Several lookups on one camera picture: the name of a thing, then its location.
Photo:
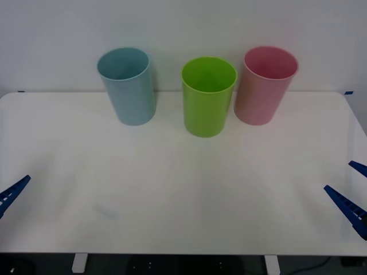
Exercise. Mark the white table leg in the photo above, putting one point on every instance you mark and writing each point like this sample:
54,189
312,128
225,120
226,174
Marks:
78,263
271,264

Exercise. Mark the green plastic bin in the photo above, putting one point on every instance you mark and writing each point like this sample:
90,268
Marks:
206,111

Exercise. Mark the pink plastic bin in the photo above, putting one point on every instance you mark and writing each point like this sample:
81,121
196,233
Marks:
258,100

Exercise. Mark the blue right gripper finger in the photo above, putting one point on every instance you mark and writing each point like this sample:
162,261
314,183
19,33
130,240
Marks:
359,168
348,207

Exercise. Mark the pale blue plastic bin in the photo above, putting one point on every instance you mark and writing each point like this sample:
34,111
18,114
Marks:
129,97

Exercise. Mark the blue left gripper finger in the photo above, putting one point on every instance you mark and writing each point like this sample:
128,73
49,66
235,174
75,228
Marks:
13,196

